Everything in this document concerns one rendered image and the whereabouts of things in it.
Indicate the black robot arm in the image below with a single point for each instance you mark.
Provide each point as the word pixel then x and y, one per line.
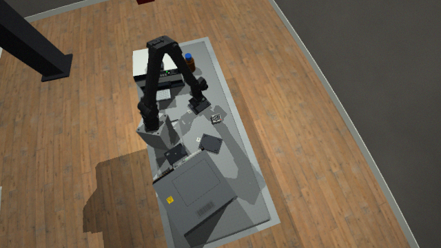
pixel 157 48

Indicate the brown bottle with blue cap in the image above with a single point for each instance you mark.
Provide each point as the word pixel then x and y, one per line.
pixel 190 62

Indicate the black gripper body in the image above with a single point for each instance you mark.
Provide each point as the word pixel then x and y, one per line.
pixel 196 98

